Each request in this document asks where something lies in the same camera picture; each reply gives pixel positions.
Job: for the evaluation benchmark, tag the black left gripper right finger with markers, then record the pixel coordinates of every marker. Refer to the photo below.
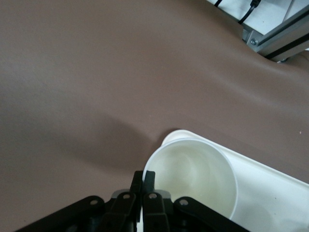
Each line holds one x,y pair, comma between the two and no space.
154,212

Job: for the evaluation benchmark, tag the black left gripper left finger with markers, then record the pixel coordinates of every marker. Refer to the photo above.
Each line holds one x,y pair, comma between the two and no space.
123,212

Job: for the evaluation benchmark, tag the white paper cup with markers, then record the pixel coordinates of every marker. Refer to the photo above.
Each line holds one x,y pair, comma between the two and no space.
193,174

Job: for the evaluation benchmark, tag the cream tray with bear print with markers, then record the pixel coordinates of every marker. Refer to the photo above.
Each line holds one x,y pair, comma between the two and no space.
265,193

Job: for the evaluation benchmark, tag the aluminium camera mount post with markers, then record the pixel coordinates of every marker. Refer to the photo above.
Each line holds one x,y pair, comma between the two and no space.
277,36

